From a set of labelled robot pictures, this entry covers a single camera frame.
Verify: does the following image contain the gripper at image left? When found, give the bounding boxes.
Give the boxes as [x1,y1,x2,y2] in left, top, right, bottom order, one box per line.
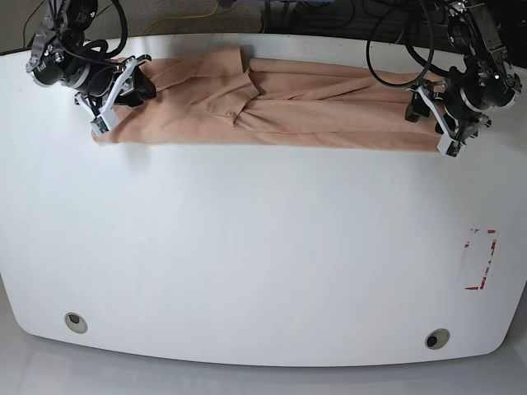
[75,54,156,121]

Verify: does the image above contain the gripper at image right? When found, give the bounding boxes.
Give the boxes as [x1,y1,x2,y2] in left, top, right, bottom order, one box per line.
[404,80,492,144]

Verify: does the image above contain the peach t-shirt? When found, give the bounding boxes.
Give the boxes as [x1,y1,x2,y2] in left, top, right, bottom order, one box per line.
[96,47,440,151]

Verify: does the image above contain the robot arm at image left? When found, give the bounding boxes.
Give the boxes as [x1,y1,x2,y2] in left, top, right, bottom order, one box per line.
[26,1,156,133]

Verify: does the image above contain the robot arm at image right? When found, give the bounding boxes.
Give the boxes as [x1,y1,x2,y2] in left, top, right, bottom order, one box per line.
[403,1,522,146]

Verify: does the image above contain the red tape rectangle marker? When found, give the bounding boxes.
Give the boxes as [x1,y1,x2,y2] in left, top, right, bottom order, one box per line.
[459,229,498,290]

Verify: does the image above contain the right table grommet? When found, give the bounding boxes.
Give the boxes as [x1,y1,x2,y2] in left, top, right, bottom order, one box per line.
[425,328,450,351]

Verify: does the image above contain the table grommet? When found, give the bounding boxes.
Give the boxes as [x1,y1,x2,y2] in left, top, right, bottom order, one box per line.
[64,313,87,334]
[425,328,450,351]

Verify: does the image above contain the left table grommet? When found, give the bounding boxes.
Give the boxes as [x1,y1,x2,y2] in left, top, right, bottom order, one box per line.
[64,313,87,334]

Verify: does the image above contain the wrist camera, image-right gripper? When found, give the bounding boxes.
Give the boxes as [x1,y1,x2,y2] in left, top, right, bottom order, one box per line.
[436,134,466,158]

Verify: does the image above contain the wrist camera, image-left gripper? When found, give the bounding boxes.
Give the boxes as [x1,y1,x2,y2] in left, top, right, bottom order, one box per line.
[91,111,119,137]

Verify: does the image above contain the black cable on image-left arm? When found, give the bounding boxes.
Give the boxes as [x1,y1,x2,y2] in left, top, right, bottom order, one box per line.
[44,0,129,112]

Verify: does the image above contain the black floor cables top right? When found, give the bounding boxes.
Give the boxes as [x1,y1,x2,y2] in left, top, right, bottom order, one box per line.
[261,0,454,46]

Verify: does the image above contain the black floor cables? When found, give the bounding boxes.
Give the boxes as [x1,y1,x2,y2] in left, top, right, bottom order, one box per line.
[261,0,454,46]
[22,0,54,49]

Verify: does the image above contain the yellow cable on floor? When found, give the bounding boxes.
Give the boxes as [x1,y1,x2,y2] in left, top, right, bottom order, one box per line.
[139,0,223,37]

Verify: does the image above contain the black floor cables top left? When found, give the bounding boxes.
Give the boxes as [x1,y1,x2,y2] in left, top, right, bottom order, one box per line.
[22,0,54,49]

